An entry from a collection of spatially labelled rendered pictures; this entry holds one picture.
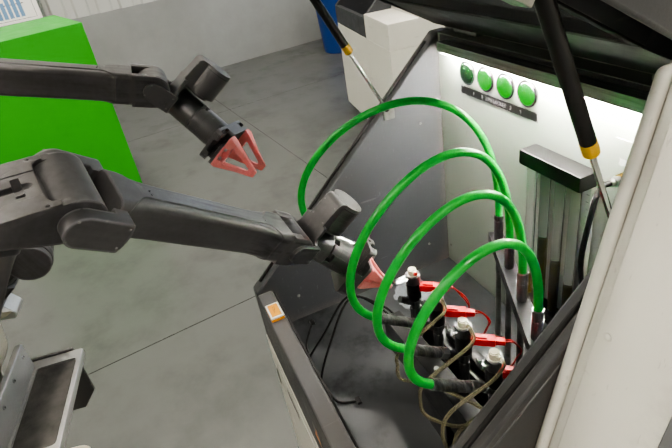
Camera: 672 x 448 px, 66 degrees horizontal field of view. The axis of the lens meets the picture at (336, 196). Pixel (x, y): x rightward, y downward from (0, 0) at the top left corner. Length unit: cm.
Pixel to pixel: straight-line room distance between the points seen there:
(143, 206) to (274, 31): 720
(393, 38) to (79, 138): 227
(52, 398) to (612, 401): 90
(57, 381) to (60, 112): 298
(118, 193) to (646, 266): 55
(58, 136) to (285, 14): 454
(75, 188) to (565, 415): 64
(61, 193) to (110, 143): 355
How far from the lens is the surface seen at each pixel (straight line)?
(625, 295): 65
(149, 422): 245
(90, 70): 99
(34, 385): 117
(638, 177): 62
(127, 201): 58
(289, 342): 114
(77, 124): 401
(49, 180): 57
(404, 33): 369
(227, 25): 750
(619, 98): 84
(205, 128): 99
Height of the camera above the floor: 173
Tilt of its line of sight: 29 degrees down
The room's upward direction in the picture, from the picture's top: 10 degrees counter-clockwise
